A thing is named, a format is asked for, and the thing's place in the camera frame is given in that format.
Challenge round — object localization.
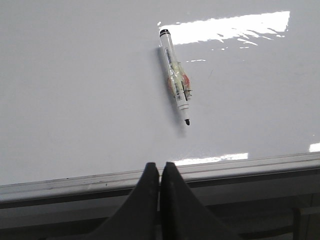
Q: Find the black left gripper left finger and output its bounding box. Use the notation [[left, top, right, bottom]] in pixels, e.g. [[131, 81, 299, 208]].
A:
[[84, 162, 159, 240]]

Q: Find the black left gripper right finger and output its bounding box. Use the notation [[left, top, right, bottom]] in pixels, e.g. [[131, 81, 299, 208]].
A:
[[159, 162, 241, 240]]

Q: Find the white black-tipped whiteboard marker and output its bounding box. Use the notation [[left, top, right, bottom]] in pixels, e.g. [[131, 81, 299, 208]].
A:
[[159, 29, 192, 126]]

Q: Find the white whiteboard with frame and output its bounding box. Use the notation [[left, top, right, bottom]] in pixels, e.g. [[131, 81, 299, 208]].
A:
[[0, 0, 320, 207]]

